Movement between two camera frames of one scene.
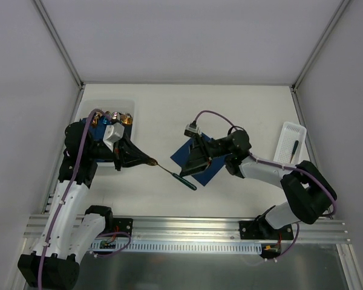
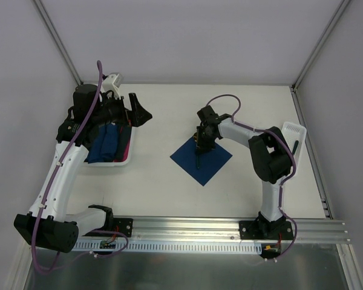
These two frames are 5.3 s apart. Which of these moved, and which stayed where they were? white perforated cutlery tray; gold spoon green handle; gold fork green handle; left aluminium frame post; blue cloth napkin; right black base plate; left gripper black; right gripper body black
Moved: left gripper black; right gripper body black; gold spoon green handle
Stayed: white perforated cutlery tray; gold fork green handle; right black base plate; left aluminium frame post; blue cloth napkin
